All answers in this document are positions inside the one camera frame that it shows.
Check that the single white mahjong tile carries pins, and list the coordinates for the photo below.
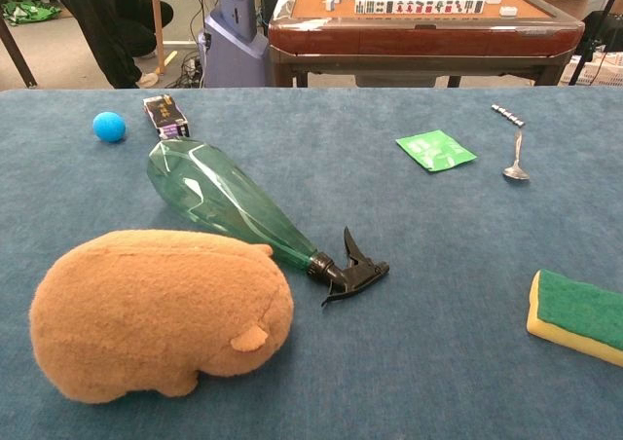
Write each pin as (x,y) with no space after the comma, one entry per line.
(507,12)

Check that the blue table cloth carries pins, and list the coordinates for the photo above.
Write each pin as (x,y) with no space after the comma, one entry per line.
(389,362)

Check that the black snack packet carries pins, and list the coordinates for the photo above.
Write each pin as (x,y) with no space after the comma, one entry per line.
(165,116)

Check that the brown mahjong table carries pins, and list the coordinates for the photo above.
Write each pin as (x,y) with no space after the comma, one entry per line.
(414,36)

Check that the clear green plastic bottle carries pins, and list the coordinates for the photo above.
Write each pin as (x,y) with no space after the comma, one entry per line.
(209,187)

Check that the green yellow sponge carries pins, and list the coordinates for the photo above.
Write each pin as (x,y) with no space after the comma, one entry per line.
(581,308)

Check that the silver metal spoon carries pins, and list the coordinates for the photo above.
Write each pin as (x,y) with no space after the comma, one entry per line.
(517,171)

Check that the person in black clothes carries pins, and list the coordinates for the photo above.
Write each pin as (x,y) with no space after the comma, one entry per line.
(112,21)

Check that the green bag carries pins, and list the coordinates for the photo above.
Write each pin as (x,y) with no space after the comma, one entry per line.
(29,11)

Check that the white plastic basket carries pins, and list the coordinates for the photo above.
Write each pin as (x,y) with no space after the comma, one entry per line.
(601,70)

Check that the row of face-up mahjong tiles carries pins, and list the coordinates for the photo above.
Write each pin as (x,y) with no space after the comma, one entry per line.
(418,7)

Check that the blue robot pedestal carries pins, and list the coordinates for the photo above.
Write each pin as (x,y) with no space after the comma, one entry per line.
(233,46)

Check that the brown capybara plush toy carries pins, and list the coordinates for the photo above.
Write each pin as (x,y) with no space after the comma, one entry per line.
(146,313)

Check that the small beaded stick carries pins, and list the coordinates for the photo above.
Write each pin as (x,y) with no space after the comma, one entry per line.
(506,114)

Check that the black tripod stand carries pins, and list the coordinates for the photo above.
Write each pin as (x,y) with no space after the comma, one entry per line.
(591,36)

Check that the dark metal pole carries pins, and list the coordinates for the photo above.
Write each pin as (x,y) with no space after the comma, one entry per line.
(17,50)

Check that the green foil sachet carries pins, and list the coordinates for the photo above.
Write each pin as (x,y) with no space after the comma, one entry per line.
(435,150)

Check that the wooden stick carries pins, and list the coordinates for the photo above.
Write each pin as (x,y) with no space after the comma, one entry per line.
(157,21)

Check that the blue foam ball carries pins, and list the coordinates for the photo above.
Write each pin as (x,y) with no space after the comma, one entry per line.
(109,126)

